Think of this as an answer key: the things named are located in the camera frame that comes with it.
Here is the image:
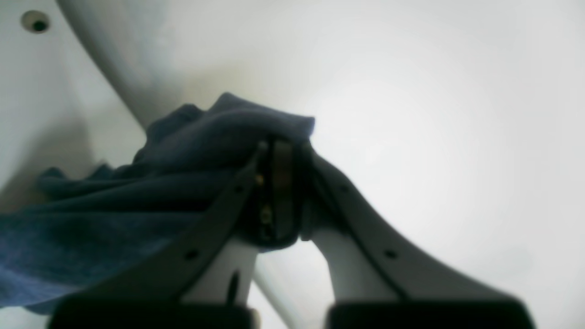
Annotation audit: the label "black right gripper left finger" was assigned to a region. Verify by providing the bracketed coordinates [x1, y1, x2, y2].
[48, 139, 295, 329]

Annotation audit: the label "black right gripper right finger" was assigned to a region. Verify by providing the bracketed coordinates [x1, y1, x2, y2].
[301, 144, 534, 329]

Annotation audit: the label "blue T-shirt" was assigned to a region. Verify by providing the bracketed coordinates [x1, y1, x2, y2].
[0, 92, 315, 314]

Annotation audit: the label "right table cable grommet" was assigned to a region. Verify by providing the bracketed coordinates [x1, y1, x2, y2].
[20, 10, 51, 34]

